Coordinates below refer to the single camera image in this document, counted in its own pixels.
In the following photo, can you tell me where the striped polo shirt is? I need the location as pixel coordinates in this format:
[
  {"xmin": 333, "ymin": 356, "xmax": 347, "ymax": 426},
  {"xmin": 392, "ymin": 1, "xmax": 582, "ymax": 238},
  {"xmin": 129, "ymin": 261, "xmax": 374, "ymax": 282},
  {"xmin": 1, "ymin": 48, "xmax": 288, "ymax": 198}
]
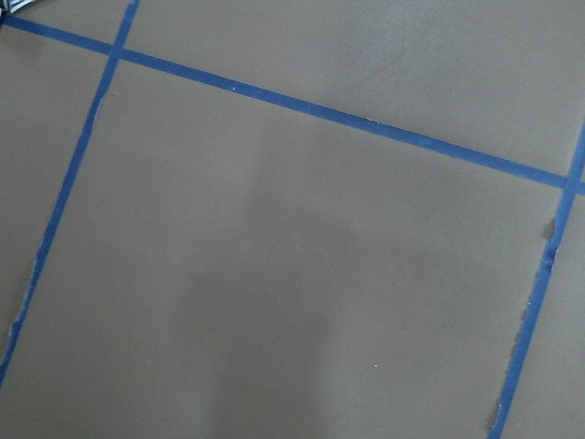
[{"xmin": 0, "ymin": 0, "xmax": 35, "ymax": 23}]

